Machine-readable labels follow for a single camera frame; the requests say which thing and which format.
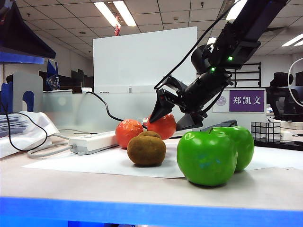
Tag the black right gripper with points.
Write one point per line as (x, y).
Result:
(201, 94)

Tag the blurred left gripper finger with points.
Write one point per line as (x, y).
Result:
(14, 59)
(16, 30)

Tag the orange mandarin fruit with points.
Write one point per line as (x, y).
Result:
(165, 127)
(127, 134)

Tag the brown kiwi fruit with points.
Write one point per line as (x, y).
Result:
(145, 151)
(149, 134)

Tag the plain green apple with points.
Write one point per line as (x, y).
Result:
(245, 146)

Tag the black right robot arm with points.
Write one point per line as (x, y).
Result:
(255, 28)

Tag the grey blue file holder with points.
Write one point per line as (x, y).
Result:
(26, 82)

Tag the blue crystal trophy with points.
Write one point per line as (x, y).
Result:
(52, 75)

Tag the black stapler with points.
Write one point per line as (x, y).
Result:
(225, 124)

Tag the green apple with blue marks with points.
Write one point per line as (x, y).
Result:
(207, 160)

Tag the dark background desk dividers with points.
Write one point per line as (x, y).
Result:
(71, 82)

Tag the stack of documents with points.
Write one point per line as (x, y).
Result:
(11, 125)

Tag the purple white name sign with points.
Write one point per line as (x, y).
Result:
(246, 101)

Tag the white board panel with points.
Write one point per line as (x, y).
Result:
(130, 59)

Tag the white plastic bag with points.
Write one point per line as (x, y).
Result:
(35, 127)

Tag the frosted glass desk partition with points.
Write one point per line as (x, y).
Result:
(71, 111)

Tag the white plug adapter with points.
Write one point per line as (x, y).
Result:
(86, 90)

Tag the white power strip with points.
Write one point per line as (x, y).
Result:
(94, 143)

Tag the silver mirror cube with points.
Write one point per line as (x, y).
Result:
(265, 131)

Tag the black shelf rack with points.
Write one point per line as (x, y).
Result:
(260, 71)

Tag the white paper sheet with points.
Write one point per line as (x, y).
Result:
(94, 163)

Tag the double ceiling light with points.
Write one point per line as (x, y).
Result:
(293, 40)
(113, 14)

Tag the red hanging ornament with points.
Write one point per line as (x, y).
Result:
(117, 30)

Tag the black flat tray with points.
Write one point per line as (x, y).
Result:
(279, 144)

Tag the black mesh office chair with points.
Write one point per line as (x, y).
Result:
(281, 80)

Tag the small white block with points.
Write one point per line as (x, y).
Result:
(286, 135)

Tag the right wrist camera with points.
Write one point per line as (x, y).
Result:
(176, 84)

